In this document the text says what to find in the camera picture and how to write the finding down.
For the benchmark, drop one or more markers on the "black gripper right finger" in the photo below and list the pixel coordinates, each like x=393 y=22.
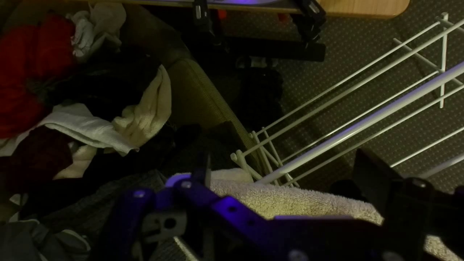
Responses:
x=412 y=209

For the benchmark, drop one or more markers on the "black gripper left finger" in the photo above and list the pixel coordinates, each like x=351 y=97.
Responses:
x=220 y=228

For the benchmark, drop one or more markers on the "cream terry towel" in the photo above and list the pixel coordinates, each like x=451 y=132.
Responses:
x=273 y=200

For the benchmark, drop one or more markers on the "white cloth in pile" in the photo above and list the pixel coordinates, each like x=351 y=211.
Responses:
x=125 y=116

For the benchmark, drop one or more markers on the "dark clothes pile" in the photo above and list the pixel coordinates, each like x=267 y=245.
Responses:
x=201 y=121

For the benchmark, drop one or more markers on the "red garment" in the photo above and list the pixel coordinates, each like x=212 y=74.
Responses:
x=30 y=53

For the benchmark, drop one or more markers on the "white wire drying rack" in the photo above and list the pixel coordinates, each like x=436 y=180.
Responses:
x=404 y=105

